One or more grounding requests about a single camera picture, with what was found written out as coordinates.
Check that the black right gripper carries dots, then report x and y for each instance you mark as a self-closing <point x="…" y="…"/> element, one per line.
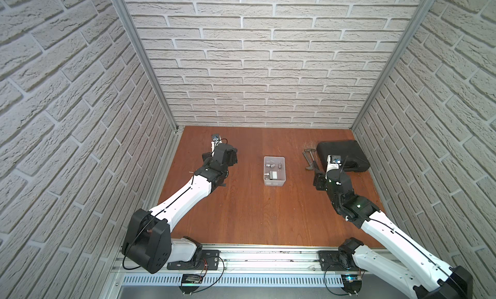
<point x="318" y="181"/>

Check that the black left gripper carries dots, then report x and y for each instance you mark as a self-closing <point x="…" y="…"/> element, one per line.
<point x="213" y="155"/>

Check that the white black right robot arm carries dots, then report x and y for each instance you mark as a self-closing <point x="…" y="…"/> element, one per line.
<point x="418" y="274"/>

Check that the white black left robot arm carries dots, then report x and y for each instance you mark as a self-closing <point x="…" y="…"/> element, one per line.
<point x="148" y="242"/>

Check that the translucent plastic storage box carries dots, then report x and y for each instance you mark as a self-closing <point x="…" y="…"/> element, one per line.
<point x="277" y="176"/>

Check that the black plastic tool case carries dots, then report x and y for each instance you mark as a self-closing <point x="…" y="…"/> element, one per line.
<point x="348" y="151"/>

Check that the grey pipe wrench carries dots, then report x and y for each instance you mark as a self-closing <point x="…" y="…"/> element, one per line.
<point x="307" y="156"/>

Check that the right controller board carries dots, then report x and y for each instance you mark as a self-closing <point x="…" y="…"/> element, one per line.
<point x="352" y="284"/>

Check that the controller board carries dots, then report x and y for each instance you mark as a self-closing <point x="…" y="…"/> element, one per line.
<point x="190" y="283"/>
<point x="352" y="284"/>

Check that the left controller board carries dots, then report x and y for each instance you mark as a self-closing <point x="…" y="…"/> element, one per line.
<point x="190" y="283"/>

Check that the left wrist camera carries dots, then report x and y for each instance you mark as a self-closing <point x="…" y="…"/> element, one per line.
<point x="216" y="140"/>

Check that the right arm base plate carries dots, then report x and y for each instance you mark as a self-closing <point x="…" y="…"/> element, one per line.
<point x="337" y="261"/>

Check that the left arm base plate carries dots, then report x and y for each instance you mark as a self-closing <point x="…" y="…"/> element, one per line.
<point x="207" y="259"/>

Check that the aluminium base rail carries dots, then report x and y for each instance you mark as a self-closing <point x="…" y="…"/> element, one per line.
<point x="249" y="266"/>

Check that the aluminium frame rail left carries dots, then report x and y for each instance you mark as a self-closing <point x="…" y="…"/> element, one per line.
<point x="153" y="195"/>

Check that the aluminium frame post left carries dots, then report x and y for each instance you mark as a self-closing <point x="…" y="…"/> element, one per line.
<point x="135" y="40"/>

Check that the aluminium frame post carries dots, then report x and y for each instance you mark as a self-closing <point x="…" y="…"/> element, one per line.
<point x="135" y="40"/>
<point x="405" y="39"/>

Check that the aluminium frame post right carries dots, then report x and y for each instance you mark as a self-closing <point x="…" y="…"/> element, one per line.
<point x="405" y="39"/>

